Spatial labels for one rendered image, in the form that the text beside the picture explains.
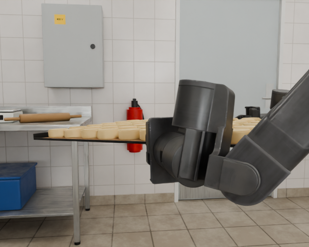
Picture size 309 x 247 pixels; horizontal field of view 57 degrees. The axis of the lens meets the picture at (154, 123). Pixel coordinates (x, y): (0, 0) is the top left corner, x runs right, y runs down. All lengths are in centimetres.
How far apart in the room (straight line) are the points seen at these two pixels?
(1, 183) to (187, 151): 213
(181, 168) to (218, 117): 7
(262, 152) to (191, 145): 8
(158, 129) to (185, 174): 12
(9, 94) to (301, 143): 279
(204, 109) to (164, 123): 11
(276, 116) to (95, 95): 253
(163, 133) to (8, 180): 201
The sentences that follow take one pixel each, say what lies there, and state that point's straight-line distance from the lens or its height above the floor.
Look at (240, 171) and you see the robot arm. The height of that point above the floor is 100.
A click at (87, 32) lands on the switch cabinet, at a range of 264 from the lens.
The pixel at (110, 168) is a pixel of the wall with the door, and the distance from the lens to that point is 286.
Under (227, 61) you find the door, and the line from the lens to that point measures 301.
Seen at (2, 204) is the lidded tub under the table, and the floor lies 29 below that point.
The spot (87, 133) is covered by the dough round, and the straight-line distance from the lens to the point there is 66.
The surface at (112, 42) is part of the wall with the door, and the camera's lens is 281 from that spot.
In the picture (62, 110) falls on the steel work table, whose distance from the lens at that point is 275.
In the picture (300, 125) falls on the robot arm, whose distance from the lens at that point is 32.
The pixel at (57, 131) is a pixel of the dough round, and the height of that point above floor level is 99.
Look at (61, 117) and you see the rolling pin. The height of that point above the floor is 91.
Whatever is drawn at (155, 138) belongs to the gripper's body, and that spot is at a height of 101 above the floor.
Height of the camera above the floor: 108
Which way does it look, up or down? 6 degrees down
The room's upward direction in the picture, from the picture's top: straight up
